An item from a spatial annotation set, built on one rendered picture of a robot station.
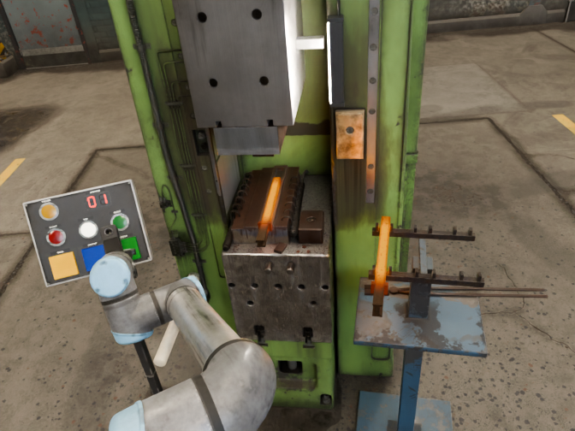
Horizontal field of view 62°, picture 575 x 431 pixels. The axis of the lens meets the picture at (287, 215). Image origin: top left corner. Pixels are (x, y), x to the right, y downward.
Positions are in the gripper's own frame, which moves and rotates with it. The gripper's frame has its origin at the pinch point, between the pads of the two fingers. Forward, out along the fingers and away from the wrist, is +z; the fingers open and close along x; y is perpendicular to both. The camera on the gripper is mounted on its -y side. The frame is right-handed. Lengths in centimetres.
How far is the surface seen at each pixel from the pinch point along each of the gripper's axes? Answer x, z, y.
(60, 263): -20.7, 10.3, -0.1
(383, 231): 79, -16, 13
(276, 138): 53, -11, -23
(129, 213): 3.8, 11.1, -10.8
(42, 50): -113, 625, -265
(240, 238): 38.0, 14.1, 6.9
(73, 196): -11.7, 11.1, -20.3
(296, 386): 50, 44, 80
